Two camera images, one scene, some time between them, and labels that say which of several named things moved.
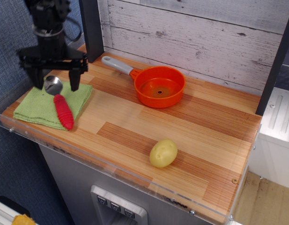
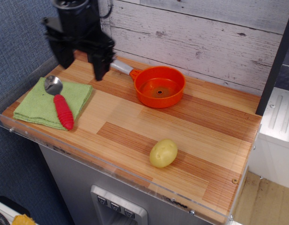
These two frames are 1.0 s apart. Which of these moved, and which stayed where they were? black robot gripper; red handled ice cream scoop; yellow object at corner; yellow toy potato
Moved: black robot gripper
Stayed: red handled ice cream scoop; yellow object at corner; yellow toy potato
